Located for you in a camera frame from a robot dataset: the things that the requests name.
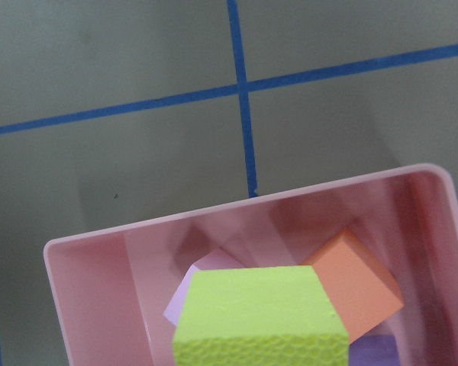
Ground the orange foam cube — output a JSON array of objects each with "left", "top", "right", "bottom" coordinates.
[{"left": 301, "top": 228, "right": 405, "bottom": 343}]

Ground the yellow foam cube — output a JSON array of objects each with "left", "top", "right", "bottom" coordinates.
[{"left": 173, "top": 265, "right": 349, "bottom": 365}]

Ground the pink plastic bin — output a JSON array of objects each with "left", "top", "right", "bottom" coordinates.
[{"left": 43, "top": 163, "right": 458, "bottom": 366}]

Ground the purple foam cube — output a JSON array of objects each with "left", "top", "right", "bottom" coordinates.
[{"left": 348, "top": 335, "right": 401, "bottom": 366}]

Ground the pink foam cube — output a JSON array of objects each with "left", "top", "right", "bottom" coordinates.
[{"left": 163, "top": 249, "right": 245, "bottom": 327}]

